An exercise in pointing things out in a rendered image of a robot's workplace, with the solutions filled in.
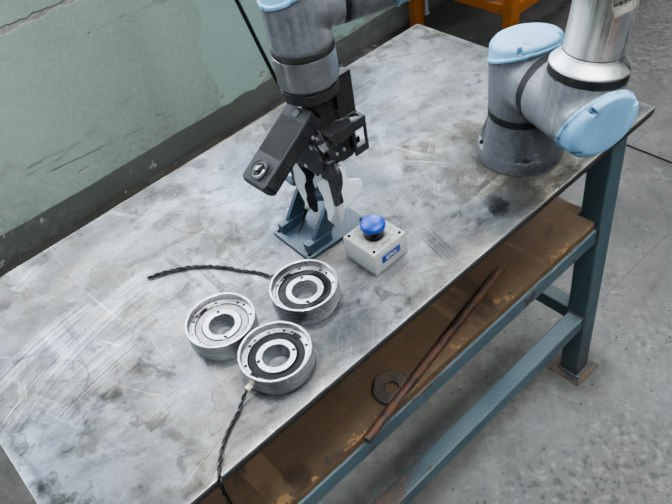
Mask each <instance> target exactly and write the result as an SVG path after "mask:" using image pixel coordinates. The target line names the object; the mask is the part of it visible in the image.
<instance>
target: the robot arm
mask: <svg viewBox="0 0 672 504"><path fill-rule="evenodd" d="M407 1H410V0H257V3H258V6H259V8H260V9H261V13H262V18H263V22H264V26H265V31H266V35H267V40H268V44H269V48H270V52H271V56H272V61H273V65H274V69H275V74H276V78H277V83H278V86H279V87H280V90H281V95H282V98H283V100H284V101H285V102H286V103H287V104H286V105H285V107H284V108H283V110H282V112H281V113H280V115H279V117H278V118H277V120H276V121H275V123H274V125H273V126H272V128H271V129H270V131H269V133H268V134H267V136H266V137H265V139H264V141H263V142H262V144H261V145H260V147H259V149H258V150H257V152H256V153H255V155H254V157H253V158H252V160H251V161H250V163H249V165H248V166H247V168H246V170H245V171H244V173H243V178H244V180H245V181H246V182H247V183H249V184H250V185H252V186H253V187H255V188H256V189H258V190H260V191H261V192H263V193H265V194H266V195H269V196H275V195H276V194H277V193H278V191H279V189H280V188H281V186H282V184H283V183H284V181H285V180H286V178H287V176H288V175H289V173H290V172H291V175H292V178H293V180H294V181H295V183H296V186H297V188H298V190H299V192H300V194H301V196H302V198H303V200H304V202H305V204H306V205H307V207H308V208H310V209H311V210H312V211H313V212H315V213H316V212H317V211H318V203H317V199H316V196H315V189H316V188H317V186H318V188H319V191H320V192H321V194H322V196H323V198H324V206H325V208H326V210H327V214H328V220H329V221H330V222H331V223H333V224H334V225H335V226H337V227H339V226H341V224H342V222H343V220H344V213H345V209H346V207H347V206H348V205H349V204H350V203H351V202H352V201H353V200H354V198H355V197H356V196H357V195H358V194H359V193H360V192H361V190H362V187H363V183H362V180H361V179H360V178H350V179H349V178H347V176H346V172H345V170H344V168H342V167H340V166H338V165H337V164H338V163H339V162H341V161H345V160H346V159H348V158H349V157H350V156H352V155H353V154H354V153H355V156H358V155H360V154H361V153H363V152H364V151H366V150H367V149H368V148H369V141H368V134H367V126H366V119H365V115H364V114H362V113H360V112H358V111H357V110H356V108H355V101H354V94H353V87H352V80H351V73H350V69H348V68H346V67H339V65H338V59H337V53H336V46H335V41H334V34H333V27H336V26H339V25H342V24H345V23H348V22H351V21H354V20H357V19H360V18H363V17H366V16H368V15H371V14H374V13H377V12H380V11H383V10H386V9H388V8H391V7H394V6H396V7H399V6H400V5H401V4H402V3H405V2H407ZM639 2H640V0H572V4H571V8H570V13H569V17H568V22H567V26H566V31H565V36H564V33H563V31H562V30H561V29H560V28H559V27H557V26H555V25H551V24H547V23H525V24H519V25H515V26H512V27H509V28H506V29H504V30H502V31H500V32H499V33H497V34H496V35H495V36H494V37H493V38H492V40H491V42H490V44H489V55H488V57H487V62H488V114H487V117H486V119H485V122H484V124H483V127H482V129H481V132H480V134H479V137H478V143H477V151H478V157H479V159H480V161H481V162H482V163H483V164H484V165H485V166H486V167H488V168H489V169H491V170H493V171H495V172H497V173H500V174H503V175H508V176H518V177H523V176H533V175H537V174H541V173H544V172H546V171H548V170H550V169H552V168H554V167H555V166H556V165H557V164H558V163H559V162H560V161H561V159H562V157H563V155H564V149H565V150H567V151H568V152H569V153H571V154H572V155H574V156H577V157H591V156H594V155H597V154H600V153H602V152H604V151H606V150H607V149H609V148H611V147H612V146H613V145H614V144H615V143H616V142H618V141H619V140H620V139H621V138H622V137H623V136H624V135H625V134H626V133H627V132H628V130H629V129H630V128H631V126H632V125H633V123H634V121H635V119H636V117H637V113H638V108H639V104H638V100H637V99H636V97H635V95H634V93H633V92H631V91H629V90H627V85H628V81H629V78H630V75H631V71H632V64H631V62H630V60H629V59H628V58H627V56H626V55H625V51H626V48H627V44H628V41H629V37H630V34H631V30H632V27H633V23H634V19H635V16H636V12H637V9H638V5H639ZM354 116H357V118H356V119H354V120H352V121H351V119H349V118H351V117H354ZM361 127H363V131H364V138H365V142H363V143H362V144H361V145H359V146H358V147H357V143H359V142H360V136H359V135H356V133H355V131H357V130H358V129H360V128H361Z"/></svg>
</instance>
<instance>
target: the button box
mask: <svg viewBox="0 0 672 504"><path fill-rule="evenodd" d="M385 222H386V227H385V229H384V230H383V231H382V232H380V233H378V234H376V235H370V234H365V233H364V232H362V231H361V229H360V225H358V226H357V227H356V228H354V229H353V230H352V231H350V232H349V233H348V234H346V235H345V236H344V237H343V239H344V245H345V250H346V255H347V257H348V258H350V259H351V260H352V261H354V262H355V263H357V264H358V265H360V266H361V267H363V268H364V269H366V270H367V271H369V272H370V273H372V274H373V275H375V276H376V277H377V276H379V275H380V274H381V273H382V272H384V271H385V270H386V269H387V268H389V267H390V266H391V265H393V264H394V263H395V262H396V261H398V260H399V259H400V258H401V257H403V256H404V255H405V254H406V253H407V252H408V251H407V241H406V232H404V231H403V230H401V229H399V228H398V227H396V226H394V225H393V224H391V223H389V222H388V221H386V220H385Z"/></svg>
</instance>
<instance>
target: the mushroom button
mask: <svg viewBox="0 0 672 504"><path fill-rule="evenodd" d="M385 227H386V222H385V219H384V218H383V217H382V216H380V215H378V214H369V215H367V216H365V217H363V218H362V220H361V222H360V229H361V231H362V232H364V233H365V234H370V235H376V234H378V233H380V232H382V231H383V230H384V229H385Z"/></svg>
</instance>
